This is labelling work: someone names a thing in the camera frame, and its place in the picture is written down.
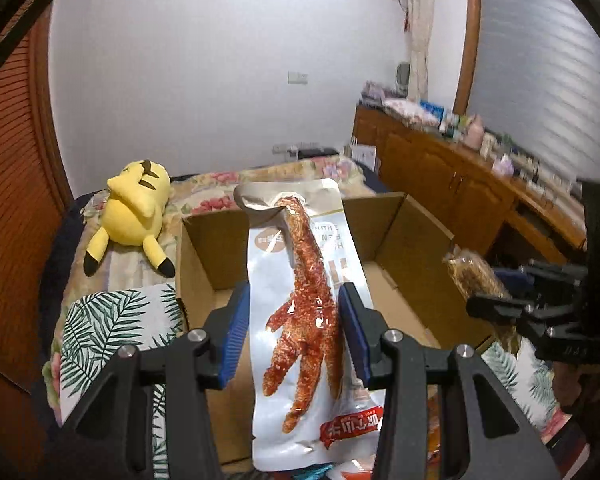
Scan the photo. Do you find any folded pink patterned cloth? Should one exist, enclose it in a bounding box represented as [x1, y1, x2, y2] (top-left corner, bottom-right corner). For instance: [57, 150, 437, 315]
[382, 97, 438, 128]

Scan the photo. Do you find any yellow plush toy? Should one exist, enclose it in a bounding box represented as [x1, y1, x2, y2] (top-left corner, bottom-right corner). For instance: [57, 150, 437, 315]
[83, 158, 172, 277]

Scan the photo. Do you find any pink kettle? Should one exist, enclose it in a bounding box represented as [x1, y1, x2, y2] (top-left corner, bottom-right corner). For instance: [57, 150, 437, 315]
[464, 114, 484, 150]

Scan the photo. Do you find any orange snack packet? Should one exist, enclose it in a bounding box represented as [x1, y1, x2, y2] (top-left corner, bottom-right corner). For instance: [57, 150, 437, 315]
[426, 392, 453, 468]

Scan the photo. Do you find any white curtain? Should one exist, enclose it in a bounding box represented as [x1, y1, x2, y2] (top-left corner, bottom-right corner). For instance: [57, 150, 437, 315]
[405, 0, 438, 103]

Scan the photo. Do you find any clear brown snack packet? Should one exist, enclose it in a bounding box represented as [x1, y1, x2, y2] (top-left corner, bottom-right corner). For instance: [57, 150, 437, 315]
[442, 249, 523, 356]

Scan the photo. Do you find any grey window blind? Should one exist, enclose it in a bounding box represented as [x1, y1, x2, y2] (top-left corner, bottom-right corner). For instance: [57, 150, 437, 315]
[467, 0, 600, 181]

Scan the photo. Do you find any chicken foot snack packet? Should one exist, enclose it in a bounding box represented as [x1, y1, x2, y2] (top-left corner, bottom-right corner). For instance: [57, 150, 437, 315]
[234, 178, 386, 473]

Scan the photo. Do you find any wooden window frame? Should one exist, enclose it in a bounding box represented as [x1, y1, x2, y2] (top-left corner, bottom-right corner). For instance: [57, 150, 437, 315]
[452, 0, 482, 116]

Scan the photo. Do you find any small white fan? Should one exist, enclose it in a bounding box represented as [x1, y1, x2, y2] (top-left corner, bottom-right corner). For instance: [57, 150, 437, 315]
[396, 61, 412, 97]

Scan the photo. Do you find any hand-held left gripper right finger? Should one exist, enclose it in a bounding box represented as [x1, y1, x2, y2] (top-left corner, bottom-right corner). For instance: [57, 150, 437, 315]
[337, 282, 563, 480]

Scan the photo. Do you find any cardboard box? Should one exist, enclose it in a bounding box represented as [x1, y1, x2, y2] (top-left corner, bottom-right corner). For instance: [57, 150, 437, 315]
[176, 191, 496, 466]

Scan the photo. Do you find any folded purple cloth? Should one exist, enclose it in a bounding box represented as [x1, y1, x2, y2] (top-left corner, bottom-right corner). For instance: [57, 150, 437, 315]
[362, 81, 398, 103]

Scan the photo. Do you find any wooden louvered wardrobe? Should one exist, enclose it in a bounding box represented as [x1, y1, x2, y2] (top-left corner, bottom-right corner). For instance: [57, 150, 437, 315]
[0, 10, 76, 480]

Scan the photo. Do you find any wooden cabinet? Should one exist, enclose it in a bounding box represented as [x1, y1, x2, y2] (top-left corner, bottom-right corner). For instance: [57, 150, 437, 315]
[352, 104, 588, 266]

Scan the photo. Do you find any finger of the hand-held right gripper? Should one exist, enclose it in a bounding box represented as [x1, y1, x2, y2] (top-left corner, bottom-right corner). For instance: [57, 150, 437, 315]
[466, 294, 600, 362]
[494, 259, 589, 294]

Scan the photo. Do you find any leaf print cloth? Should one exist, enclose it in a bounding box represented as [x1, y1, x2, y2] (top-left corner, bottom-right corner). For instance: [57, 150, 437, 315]
[60, 282, 568, 480]

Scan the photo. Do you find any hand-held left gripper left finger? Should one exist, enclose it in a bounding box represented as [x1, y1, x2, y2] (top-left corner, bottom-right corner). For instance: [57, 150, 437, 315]
[45, 282, 253, 480]

